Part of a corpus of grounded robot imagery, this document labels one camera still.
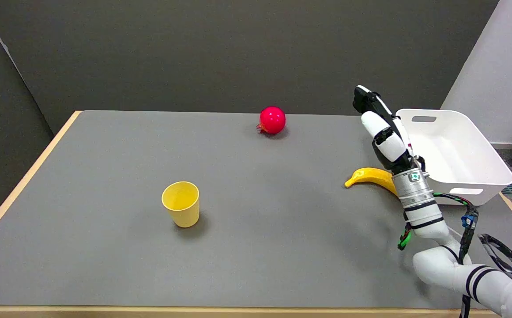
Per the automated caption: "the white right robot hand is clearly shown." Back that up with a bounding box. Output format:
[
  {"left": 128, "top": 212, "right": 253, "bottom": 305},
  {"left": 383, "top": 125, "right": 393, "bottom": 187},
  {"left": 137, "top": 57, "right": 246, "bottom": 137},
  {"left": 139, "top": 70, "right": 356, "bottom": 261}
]
[{"left": 353, "top": 85, "right": 423, "bottom": 175}]

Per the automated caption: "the yellow plastic cup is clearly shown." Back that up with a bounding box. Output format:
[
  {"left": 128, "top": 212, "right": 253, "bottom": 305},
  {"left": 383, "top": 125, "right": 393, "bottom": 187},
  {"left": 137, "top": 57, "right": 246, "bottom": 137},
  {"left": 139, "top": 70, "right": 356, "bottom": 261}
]
[{"left": 162, "top": 181, "right": 200, "bottom": 228}]

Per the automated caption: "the yellow banana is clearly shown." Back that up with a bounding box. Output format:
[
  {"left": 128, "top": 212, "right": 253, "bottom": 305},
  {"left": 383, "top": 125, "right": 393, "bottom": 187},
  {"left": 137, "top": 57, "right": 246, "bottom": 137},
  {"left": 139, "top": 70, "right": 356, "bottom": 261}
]
[{"left": 344, "top": 167, "right": 399, "bottom": 197}]

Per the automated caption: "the white plastic bin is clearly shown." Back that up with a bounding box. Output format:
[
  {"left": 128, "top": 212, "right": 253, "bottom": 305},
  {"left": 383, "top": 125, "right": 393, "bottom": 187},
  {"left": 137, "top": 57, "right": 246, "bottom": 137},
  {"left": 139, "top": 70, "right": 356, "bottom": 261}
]
[{"left": 389, "top": 109, "right": 512, "bottom": 206}]

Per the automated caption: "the red pomegranate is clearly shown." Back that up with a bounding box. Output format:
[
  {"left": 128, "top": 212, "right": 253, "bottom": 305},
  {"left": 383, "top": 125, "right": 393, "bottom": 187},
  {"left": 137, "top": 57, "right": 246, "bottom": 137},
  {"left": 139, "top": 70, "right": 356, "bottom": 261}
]
[{"left": 256, "top": 106, "right": 286, "bottom": 135}]

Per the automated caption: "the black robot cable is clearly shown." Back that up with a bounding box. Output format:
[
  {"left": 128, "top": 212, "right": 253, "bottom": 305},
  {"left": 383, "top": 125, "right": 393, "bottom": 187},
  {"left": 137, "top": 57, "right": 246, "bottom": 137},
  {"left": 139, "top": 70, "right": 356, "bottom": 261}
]
[{"left": 397, "top": 155, "right": 512, "bottom": 318}]

